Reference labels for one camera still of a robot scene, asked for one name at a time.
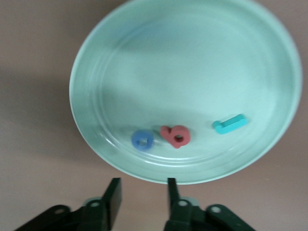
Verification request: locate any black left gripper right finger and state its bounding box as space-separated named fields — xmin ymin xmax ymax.
xmin=164 ymin=177 xmax=257 ymax=231

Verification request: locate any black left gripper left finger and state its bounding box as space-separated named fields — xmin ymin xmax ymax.
xmin=14 ymin=177 xmax=122 ymax=231

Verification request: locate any pink foam letter b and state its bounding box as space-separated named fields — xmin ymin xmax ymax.
xmin=159 ymin=125 xmax=192 ymax=149

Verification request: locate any blue foam letter o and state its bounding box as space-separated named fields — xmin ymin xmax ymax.
xmin=131 ymin=129 xmax=154 ymax=151

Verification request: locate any teal letter r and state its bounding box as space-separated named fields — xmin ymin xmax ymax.
xmin=212 ymin=114 xmax=248 ymax=135

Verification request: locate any brown table cover sheet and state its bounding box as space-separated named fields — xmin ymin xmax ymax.
xmin=0 ymin=0 xmax=308 ymax=231

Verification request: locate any green round plate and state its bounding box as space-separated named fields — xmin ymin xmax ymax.
xmin=69 ymin=0 xmax=303 ymax=185

